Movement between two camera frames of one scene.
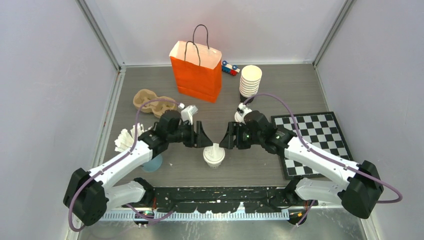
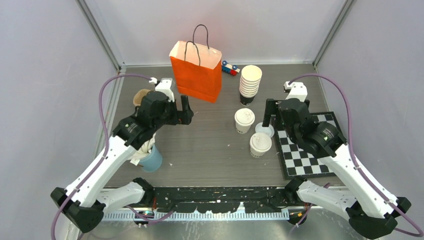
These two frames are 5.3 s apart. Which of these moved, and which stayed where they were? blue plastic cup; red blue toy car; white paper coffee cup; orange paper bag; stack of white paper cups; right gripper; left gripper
Moved: right gripper; left gripper; white paper coffee cup
Stayed: blue plastic cup; stack of white paper cups; orange paper bag; red blue toy car
